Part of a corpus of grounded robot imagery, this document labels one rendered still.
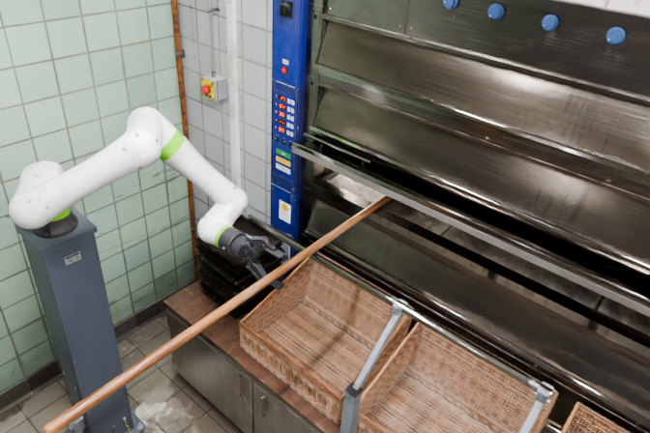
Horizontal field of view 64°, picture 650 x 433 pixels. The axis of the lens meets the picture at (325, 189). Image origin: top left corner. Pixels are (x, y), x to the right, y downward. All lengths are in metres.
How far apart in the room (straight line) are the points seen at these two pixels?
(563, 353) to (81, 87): 2.18
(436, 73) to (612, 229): 0.71
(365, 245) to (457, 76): 0.86
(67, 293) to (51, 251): 0.20
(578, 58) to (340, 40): 0.83
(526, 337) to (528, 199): 0.54
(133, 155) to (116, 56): 0.98
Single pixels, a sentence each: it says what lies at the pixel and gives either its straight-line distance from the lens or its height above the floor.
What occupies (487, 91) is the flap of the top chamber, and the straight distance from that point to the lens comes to 1.74.
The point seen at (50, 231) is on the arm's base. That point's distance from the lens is 2.07.
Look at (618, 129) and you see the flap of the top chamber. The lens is 1.65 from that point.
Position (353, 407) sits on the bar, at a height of 0.90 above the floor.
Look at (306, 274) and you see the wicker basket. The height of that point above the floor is 0.75.
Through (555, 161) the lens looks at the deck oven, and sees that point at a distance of 1.72.
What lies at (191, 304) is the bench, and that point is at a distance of 2.60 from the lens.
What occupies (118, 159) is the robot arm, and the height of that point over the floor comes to 1.58.
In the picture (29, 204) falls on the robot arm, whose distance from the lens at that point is 1.84.
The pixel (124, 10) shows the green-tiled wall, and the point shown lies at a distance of 2.58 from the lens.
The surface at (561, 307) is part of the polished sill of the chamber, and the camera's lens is 1.95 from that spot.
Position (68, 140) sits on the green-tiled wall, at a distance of 2.60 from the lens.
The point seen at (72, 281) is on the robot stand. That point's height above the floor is 1.01.
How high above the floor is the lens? 2.36
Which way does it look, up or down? 31 degrees down
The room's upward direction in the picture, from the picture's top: 4 degrees clockwise
